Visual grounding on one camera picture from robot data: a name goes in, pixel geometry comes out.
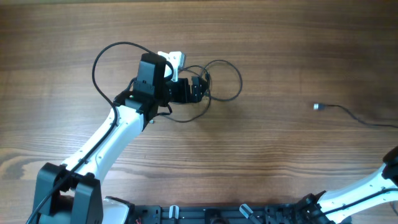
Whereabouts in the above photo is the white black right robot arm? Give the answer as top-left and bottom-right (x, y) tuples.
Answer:
(294, 147), (397, 223)

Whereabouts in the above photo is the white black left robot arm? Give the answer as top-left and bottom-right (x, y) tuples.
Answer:
(27, 52), (210, 223)

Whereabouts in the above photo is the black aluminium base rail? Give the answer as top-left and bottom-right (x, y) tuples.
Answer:
(102, 196), (352, 224)

